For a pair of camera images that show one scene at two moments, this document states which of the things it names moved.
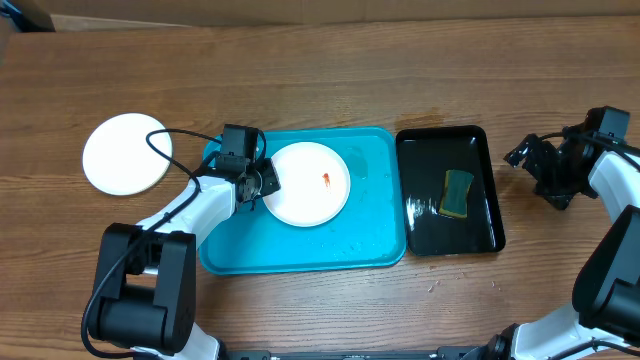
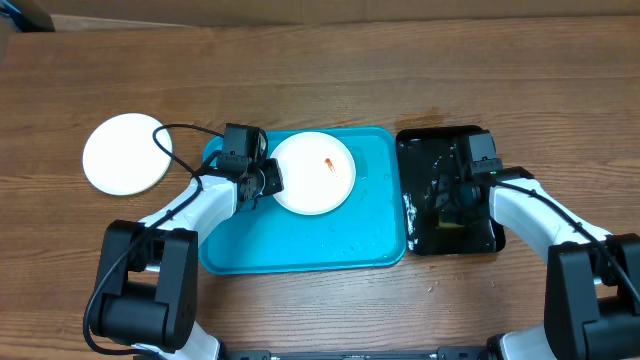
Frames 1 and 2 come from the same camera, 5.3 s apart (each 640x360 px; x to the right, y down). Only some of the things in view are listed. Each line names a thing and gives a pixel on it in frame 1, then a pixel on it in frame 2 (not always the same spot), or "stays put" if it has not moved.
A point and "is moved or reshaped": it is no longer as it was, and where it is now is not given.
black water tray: x=425 y=154 stays put
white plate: x=117 y=157 stays put
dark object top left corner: x=29 y=15 stays put
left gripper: x=273 y=182 stays put
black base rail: x=492 y=352 stays put
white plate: x=314 y=185 is moved or reshaped
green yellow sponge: x=454 y=198 is moved or reshaped
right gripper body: x=555 y=172 → x=454 y=205
